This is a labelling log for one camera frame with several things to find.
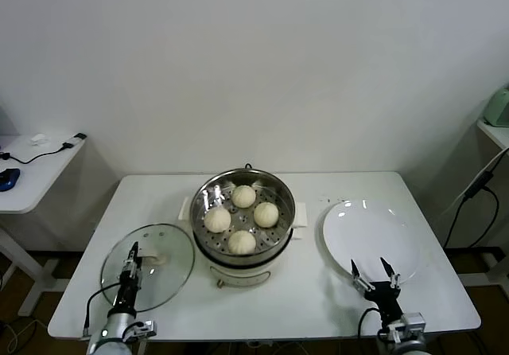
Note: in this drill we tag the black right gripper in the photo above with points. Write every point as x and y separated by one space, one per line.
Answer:
383 297

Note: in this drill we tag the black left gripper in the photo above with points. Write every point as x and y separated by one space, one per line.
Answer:
128 291

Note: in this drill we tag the round glass pot lid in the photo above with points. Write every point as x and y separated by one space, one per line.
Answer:
167 283

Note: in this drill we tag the white steamed baozi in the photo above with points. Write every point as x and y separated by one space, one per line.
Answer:
243 196
242 242
217 219
266 214

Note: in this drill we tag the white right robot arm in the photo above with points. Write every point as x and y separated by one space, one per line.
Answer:
401 347

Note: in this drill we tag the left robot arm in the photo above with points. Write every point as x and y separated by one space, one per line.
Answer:
109 337

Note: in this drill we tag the stainless steel steamer basket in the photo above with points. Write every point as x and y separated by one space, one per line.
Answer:
246 217

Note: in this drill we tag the white round plate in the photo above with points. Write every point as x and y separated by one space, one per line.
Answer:
370 235

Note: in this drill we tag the cream electric cooker base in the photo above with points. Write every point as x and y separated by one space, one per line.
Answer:
238 275

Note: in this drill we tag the white side table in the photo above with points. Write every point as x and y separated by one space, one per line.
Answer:
36 188

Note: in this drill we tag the small dark phone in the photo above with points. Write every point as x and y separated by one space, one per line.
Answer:
80 135

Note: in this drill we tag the blue computer mouse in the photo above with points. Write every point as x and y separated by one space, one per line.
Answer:
8 179

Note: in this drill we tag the small white object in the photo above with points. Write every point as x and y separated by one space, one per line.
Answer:
38 140

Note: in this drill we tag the white shelf table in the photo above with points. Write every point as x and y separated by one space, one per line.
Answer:
497 134

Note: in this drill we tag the pale green appliance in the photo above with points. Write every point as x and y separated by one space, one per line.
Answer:
499 108

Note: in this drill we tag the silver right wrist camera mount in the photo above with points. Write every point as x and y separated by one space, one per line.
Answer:
411 323

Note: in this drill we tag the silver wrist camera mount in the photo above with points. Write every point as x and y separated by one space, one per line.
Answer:
141 328
411 323

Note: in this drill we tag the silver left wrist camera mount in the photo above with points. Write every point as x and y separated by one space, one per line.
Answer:
141 328

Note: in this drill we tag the black floor frame bar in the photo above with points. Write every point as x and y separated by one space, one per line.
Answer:
469 252

